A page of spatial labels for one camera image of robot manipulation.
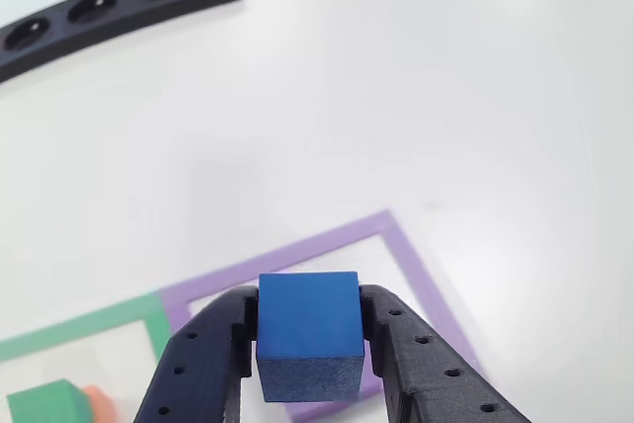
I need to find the orange foam block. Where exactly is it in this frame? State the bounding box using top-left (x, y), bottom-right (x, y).
top-left (81, 384), bottom-right (119, 423)

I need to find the small blue foam cube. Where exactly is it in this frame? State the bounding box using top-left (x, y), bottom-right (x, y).
top-left (256, 270), bottom-right (367, 404)

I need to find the green foam cube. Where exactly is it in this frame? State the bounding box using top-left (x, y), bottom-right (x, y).
top-left (6, 377), bottom-right (94, 423)

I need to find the green tape square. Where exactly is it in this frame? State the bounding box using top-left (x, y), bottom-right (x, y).
top-left (0, 293), bottom-right (170, 370)

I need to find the purple tape square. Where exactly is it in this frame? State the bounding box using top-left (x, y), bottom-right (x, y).
top-left (158, 209), bottom-right (489, 423)

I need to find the black power strip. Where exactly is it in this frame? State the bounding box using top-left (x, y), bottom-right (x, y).
top-left (0, 0), bottom-right (245, 83)

